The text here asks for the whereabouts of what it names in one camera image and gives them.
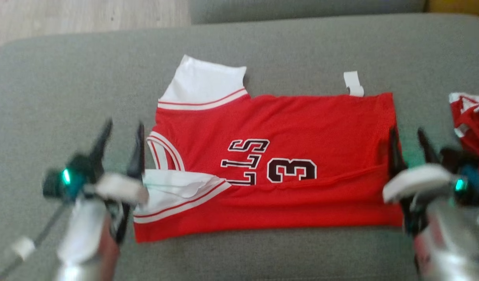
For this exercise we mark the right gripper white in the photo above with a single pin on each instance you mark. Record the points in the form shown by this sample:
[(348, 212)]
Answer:
[(417, 181)]

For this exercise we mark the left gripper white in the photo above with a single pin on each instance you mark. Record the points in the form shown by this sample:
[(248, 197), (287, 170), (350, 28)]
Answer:
[(120, 187)]

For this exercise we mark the red white garment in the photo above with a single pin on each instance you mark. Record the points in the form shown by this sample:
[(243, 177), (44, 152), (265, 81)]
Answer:
[(471, 125)]

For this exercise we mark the red white basketball jersey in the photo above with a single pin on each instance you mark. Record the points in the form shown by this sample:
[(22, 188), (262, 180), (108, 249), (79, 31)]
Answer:
[(302, 125)]

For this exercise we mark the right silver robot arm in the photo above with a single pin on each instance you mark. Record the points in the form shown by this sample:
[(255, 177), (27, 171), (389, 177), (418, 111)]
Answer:
[(450, 242)]

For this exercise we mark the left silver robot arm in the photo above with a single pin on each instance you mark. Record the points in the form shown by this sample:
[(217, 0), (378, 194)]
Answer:
[(87, 238)]

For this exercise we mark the yellow object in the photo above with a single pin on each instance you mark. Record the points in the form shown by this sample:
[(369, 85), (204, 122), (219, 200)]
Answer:
[(458, 6)]

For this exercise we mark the grey fabric sofa seat cushion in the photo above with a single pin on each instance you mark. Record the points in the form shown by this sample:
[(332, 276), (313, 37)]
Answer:
[(263, 261)]

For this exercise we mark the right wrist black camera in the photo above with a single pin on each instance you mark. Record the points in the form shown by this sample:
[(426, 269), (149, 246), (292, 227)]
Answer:
[(463, 175)]

